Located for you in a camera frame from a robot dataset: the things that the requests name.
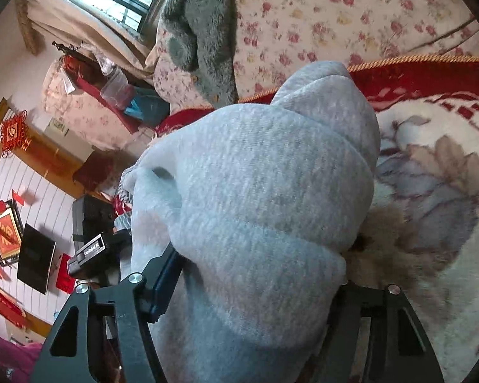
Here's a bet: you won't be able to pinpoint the red knot wall ornament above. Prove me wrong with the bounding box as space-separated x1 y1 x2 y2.
1 109 33 160

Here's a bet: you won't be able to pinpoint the dark red cushion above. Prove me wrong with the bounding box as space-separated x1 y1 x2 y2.
72 154 122 198

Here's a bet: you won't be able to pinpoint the beige curtain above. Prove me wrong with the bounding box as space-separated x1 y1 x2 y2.
16 0 160 84

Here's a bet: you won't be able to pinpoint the grey-green fleece garment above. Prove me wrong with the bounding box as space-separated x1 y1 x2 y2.
160 0 240 108

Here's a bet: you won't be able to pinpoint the black flat screen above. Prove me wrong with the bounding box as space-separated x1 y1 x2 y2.
17 223 57 296

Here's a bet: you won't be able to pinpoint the person's maroon jacket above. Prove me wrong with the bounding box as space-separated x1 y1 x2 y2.
0 329 44 383

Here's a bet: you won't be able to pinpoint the grey fleece pants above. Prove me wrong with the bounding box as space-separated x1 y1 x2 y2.
118 61 381 383

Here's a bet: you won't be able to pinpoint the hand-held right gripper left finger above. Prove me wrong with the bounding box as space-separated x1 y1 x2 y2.
30 243 184 383

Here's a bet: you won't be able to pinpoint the floral bedsheet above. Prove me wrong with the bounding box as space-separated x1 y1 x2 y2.
152 0 479 104

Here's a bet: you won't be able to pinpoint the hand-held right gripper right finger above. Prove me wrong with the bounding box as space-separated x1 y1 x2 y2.
315 281 445 383

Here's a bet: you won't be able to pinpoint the floral cloth cover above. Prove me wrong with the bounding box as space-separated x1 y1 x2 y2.
42 58 156 152

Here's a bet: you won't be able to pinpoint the clear plastic container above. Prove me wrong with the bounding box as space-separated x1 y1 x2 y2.
96 54 134 110

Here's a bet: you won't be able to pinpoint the red bordered fleece blanket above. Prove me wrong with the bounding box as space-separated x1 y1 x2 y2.
156 54 479 383

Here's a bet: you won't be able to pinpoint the red paper wall decoration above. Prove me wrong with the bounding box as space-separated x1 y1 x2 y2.
0 277 27 328
56 253 77 294

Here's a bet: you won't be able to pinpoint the blue bag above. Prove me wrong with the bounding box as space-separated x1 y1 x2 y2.
124 88 171 126

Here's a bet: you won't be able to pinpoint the red gold framed picture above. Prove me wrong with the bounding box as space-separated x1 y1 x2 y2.
0 199 25 268

